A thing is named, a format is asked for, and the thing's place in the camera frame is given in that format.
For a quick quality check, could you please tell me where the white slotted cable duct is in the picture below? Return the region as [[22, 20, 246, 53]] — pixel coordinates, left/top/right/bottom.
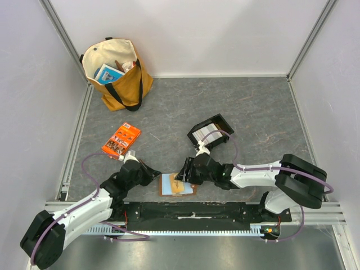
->
[[83, 224, 278, 237]]

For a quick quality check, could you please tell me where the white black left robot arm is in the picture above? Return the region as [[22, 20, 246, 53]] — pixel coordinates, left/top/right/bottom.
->
[[20, 159, 161, 269]]

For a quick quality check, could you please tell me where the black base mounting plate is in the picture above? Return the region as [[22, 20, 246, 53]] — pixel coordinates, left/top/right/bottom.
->
[[110, 202, 292, 223]]

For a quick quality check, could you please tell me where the stack of white cards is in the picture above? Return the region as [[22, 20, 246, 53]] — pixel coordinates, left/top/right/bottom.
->
[[192, 123, 223, 146]]

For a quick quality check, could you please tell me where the mustard yellow tote bag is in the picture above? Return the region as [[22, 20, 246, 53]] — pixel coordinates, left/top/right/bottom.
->
[[79, 37, 153, 111]]

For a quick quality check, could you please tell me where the black card box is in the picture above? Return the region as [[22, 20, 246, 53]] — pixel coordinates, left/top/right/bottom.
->
[[187, 114, 234, 150]]

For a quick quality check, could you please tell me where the blue book in bag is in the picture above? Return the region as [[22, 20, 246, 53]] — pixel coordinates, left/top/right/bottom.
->
[[94, 64, 125, 85]]

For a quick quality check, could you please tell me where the tan leather card holder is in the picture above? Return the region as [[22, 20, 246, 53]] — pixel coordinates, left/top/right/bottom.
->
[[159, 173, 197, 197]]

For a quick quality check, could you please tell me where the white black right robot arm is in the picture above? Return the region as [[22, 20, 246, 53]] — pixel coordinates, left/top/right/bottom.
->
[[175, 153, 333, 222]]

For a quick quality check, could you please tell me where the white item in bag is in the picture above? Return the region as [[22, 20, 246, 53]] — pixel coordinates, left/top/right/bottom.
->
[[122, 61, 136, 73]]

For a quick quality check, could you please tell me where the brown item in bag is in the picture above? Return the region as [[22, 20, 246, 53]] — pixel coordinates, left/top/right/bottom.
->
[[115, 60, 125, 73]]

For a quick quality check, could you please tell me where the orange product box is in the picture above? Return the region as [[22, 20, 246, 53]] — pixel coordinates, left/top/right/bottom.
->
[[102, 122, 141, 158]]

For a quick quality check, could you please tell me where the aluminium frame rail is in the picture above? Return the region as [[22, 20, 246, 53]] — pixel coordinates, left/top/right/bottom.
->
[[40, 0, 93, 201]]

